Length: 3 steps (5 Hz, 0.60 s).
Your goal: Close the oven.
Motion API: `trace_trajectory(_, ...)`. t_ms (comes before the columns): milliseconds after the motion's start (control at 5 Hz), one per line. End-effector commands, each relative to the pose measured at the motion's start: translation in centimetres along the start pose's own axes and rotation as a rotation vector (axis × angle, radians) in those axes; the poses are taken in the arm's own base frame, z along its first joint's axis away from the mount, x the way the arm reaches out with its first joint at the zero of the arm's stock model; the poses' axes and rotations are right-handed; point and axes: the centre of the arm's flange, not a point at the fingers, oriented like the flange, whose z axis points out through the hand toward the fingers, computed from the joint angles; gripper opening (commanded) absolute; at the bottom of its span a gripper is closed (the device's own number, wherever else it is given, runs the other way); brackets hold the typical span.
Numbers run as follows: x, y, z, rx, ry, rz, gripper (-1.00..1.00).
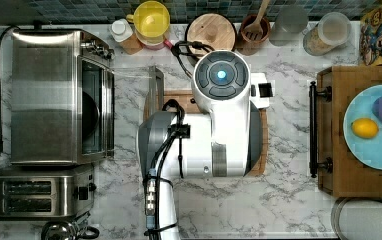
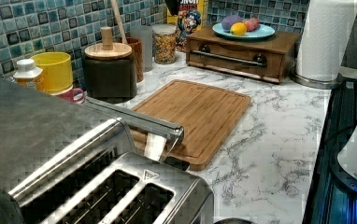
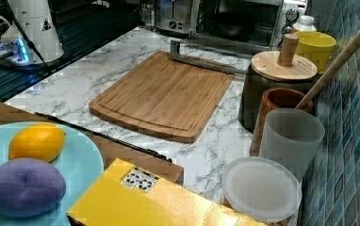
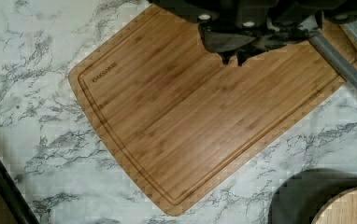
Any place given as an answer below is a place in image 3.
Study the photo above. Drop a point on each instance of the frosted plastic cup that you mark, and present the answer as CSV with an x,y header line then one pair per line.
x,y
291,137

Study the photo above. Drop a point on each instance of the brown wooden utensil holder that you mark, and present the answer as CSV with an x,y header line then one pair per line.
x,y
272,98

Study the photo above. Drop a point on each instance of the silver toaster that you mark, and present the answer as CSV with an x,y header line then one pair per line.
x,y
178,16

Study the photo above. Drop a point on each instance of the wooden rolling pin handle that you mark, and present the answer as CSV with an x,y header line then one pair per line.
x,y
336,65

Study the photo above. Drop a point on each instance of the yellow cardboard box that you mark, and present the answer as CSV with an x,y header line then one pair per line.
x,y
125,195

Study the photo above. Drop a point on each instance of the dark canister with wooden lid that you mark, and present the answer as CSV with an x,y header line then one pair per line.
x,y
270,69

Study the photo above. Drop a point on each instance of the purple plush fruit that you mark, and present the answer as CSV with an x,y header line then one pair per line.
x,y
29,187

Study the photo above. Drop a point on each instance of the clear lidded plastic container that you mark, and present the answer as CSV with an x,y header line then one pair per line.
x,y
261,189

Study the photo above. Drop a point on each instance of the light blue plate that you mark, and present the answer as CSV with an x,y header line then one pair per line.
x,y
80,163

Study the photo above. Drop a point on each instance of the silver toaster oven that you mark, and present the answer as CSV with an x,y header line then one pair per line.
x,y
274,19

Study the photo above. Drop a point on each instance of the glass oven door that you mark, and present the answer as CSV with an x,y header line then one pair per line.
x,y
208,57

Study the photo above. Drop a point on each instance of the dark pan inside oven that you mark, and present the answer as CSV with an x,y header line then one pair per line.
x,y
234,25

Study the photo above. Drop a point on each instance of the white lidded jar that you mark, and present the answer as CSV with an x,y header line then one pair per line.
x,y
304,23

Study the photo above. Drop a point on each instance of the yellow ceramic cup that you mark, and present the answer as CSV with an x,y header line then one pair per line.
x,y
317,47

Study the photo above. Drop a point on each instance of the yellow toy lemon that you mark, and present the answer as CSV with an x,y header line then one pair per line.
x,y
43,141

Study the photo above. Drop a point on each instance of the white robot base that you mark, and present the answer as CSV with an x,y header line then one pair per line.
x,y
34,40

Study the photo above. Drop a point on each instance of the wooden tray under plate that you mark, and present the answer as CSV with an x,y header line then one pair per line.
x,y
110,148

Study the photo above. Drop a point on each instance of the bamboo cutting board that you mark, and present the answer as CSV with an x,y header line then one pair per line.
x,y
163,98

